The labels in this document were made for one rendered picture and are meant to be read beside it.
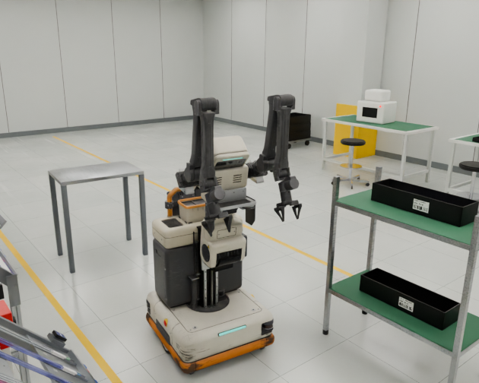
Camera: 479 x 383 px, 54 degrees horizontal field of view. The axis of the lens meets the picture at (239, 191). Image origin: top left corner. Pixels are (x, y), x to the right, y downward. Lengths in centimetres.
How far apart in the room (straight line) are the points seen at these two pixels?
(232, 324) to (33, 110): 864
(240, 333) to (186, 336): 34
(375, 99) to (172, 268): 486
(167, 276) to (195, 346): 45
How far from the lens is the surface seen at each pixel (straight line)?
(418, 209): 286
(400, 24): 852
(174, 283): 298
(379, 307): 307
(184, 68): 1234
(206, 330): 287
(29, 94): 1088
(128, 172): 421
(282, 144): 245
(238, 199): 262
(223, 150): 248
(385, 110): 707
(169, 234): 283
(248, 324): 296
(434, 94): 815
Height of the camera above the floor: 186
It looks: 17 degrees down
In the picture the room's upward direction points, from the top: 1 degrees clockwise
